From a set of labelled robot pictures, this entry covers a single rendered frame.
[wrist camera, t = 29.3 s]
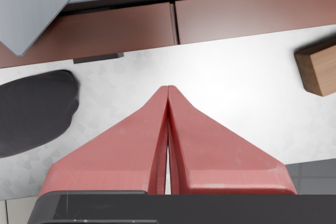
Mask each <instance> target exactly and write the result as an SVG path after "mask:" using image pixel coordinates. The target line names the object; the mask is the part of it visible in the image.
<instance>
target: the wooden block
mask: <svg viewBox="0 0 336 224"><path fill-rule="evenodd" d="M294 56H295V60H296V63H297V66H298V69H299V72H300V75H301V78H302V81H303V85H304V88H305V91H306V92H308V93H311V94H314V95H317V96H320V97H326V96H328V95H331V94H333V93H336V37H335V38H332V39H330V40H327V41H325V42H322V43H319V44H317V45H314V46H312V47H309V48H307V49H304V50H302V51H299V52H297V53H295V54H294Z"/></svg>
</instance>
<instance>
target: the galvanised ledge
mask: <svg viewBox="0 0 336 224"><path fill-rule="evenodd" d="M335 37H336V24H334V25H326V26H319V27H311V28H303V29H296V30H288V31H281V32H273V33H266V34H258V35H251V36H243V37H235V38H228V39H220V40H213V41H205V42H198V43H190V44H182V45H175V46H167V47H160V48H152V49H145V50H137V51H130V52H124V53H123V54H124V57H120V58H115V59H108V60H100V61H93V62H85V63H78V64H74V62H73V59H69V60H61V61H54V62H46V63H39V64H31V65H24V66H16V67H9V68H1V69H0V85H2V84H5V83H7V82H10V81H13V80H17V79H20V78H24V77H28V76H33V75H38V74H42V73H46V72H51V71H65V72H68V73H70V74H71V76H72V78H73V81H74V82H75V83H76V85H77V87H78V92H77V96H76V97H77V99H78V103H79V106H78V109H77V111H76V112H75V113H74V114H73V116H72V120H71V124H70V127H69V128H68V129H67V130H66V132H65V133H64V134H62V135H61V136H60V137H58V138H56V139H55V140H53V141H51V142H49V143H47V144H44V145H42V146H39V147H37V148H34V149H32V150H29V151H26V152H23V153H20V154H17V155H13V156H10V157H5V158H0V201H5V200H13V199H20V198H28V197H36V196H39V193H40V191H41V188H42V186H43V183H44V181H45V179H46V175H45V170H46V169H50V168H51V166H52V165H53V164H54V163H55V162H57V161H59V160H60V159H62V158H63V157H65V156H66V155H68V154H70V153H71V152H73V151H74V150H76V149H77V148H79V147H81V146H82V145H84V144H85V143H87V142H88V141H90V140H92V139H93V138H95V137H96V136H98V135H99V134H101V133H103V132H104V131H106V130H107V129H109V128H110V127H112V126H114V125H115V124H117V123H118V122H120V121H121V120H123V119H125V118H126V117H128V116H129V115H131V114H132V113H134V112H136V111H137V110H139V109H140V108H141V107H142V106H143V105H144V104H145V103H146V102H147V101H148V100H149V99H150V97H151V96H152V95H153V94H154V93H155V92H156V91H157V90H158V88H159V87H160V86H168V85H174V86H176V87H177V88H178V89H179V90H180V91H181V93H182V94H183V95H184V96H185V97H186V98H187V99H188V100H189V102H190V103H191V104H192V105H193V106H194V107H195V108H197V109H198V110H200V111H201V112H203V113H204V114H206V115H208V116H209V117H211V118H212V119H214V120H215V121H217V122H219V123H220V124H222V125H223V126H225V127H227V128H228V129H230V130H231V131H233V132H234V133H236V134H238V135H239V136H241V137H242V138H244V139H246V140H247V141H249V142H250V143H252V144H253V145H255V146H257V147H258V148H260V149H261V150H263V151H264V152H266V153H268V154H269V155H271V156H272V157H274V158H276V159H277V160H279V161H280V162H282V163H283V164H284V165H288V164H296V163H304V162H312V161H320V160H327V159H335V158H336V92H335V93H333V94H330V95H327V96H325V97H321V96H318V95H315V94H312V93H309V92H306V90H305V87H304V83H303V80H302V77H301V74H300V71H299V68H298V65H297V62H296V59H295V53H297V52H300V51H302V50H305V49H307V48H310V47H313V46H315V45H318V44H320V43H323V42H325V41H328V40H330V39H333V38H335Z"/></svg>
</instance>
